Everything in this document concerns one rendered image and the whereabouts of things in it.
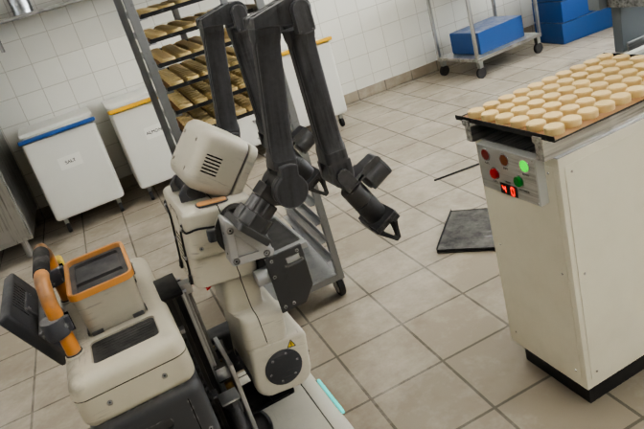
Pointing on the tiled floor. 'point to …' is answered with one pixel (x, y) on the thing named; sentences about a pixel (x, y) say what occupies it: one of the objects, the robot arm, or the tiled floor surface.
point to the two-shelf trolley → (472, 20)
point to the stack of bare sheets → (467, 232)
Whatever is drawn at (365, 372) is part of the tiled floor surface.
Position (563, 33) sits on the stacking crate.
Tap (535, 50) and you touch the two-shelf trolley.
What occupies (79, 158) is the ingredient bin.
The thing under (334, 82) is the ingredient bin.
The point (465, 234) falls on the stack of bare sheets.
